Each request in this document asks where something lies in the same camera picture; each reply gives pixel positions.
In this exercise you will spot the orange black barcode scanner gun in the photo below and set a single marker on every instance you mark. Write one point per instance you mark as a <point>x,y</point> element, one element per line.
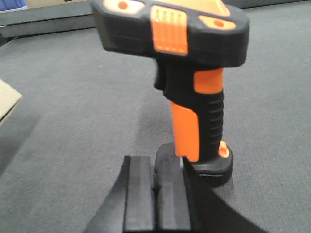
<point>192,42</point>

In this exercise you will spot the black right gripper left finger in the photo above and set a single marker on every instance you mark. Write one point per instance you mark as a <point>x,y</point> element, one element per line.
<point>129,205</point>

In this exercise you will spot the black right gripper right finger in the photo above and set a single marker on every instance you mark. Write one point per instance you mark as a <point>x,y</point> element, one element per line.
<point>186,203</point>

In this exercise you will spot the dark grey fabric table mat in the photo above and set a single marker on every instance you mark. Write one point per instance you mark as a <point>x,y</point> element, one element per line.
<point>83,109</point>

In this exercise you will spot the grey raised table edge rail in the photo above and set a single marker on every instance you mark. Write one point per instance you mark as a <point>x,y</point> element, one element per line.
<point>89,14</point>

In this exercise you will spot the brown cardboard package box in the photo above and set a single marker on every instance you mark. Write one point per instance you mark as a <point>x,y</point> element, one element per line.
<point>9,99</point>

